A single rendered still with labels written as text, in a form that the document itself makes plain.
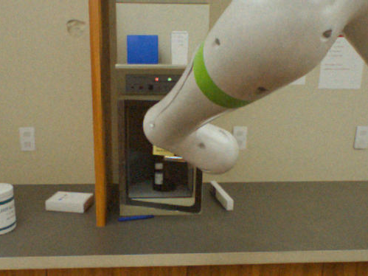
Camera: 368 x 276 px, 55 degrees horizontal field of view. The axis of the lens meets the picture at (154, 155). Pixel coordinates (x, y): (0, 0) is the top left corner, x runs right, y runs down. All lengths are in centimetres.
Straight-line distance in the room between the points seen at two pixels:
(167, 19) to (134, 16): 11
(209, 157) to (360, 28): 40
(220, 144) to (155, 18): 63
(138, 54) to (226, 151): 52
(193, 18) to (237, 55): 90
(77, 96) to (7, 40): 39
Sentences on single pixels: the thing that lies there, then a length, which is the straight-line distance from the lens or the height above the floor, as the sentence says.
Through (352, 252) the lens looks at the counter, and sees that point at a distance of 133.
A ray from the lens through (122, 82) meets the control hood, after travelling 122.
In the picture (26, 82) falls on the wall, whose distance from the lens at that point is 180.
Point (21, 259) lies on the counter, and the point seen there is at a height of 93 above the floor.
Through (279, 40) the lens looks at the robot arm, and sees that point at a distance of 40.
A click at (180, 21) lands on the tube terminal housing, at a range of 131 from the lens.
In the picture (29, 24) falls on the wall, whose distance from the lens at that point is 179.
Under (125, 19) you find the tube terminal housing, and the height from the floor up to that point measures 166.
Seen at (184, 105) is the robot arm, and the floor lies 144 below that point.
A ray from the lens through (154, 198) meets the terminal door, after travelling 132.
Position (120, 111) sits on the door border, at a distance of 128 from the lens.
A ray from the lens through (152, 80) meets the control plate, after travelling 121.
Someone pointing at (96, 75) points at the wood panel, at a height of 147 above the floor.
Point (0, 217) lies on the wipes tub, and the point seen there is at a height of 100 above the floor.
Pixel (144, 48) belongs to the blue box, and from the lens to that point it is 118.
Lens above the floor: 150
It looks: 14 degrees down
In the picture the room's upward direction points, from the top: straight up
